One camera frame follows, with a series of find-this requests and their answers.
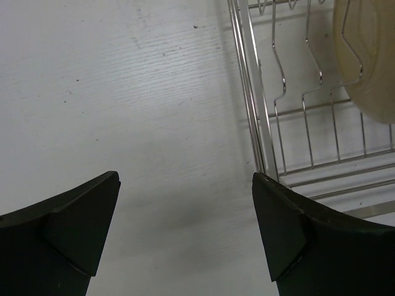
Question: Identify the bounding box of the cream floral plate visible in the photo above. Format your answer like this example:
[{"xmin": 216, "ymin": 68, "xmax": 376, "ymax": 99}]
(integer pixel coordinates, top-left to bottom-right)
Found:
[{"xmin": 333, "ymin": 1, "xmax": 394, "ymax": 124}]

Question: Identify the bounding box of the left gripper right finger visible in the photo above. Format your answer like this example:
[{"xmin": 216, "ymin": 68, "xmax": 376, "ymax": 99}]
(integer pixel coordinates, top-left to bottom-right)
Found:
[{"xmin": 252, "ymin": 173, "xmax": 394, "ymax": 295}]

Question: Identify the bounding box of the wire dish rack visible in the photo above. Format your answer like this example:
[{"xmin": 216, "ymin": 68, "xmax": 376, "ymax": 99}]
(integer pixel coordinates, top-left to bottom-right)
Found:
[{"xmin": 228, "ymin": 1, "xmax": 394, "ymax": 219}]

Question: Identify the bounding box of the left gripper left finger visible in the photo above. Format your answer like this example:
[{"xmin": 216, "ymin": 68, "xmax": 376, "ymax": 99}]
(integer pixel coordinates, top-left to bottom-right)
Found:
[{"xmin": 1, "ymin": 171, "xmax": 120, "ymax": 295}]

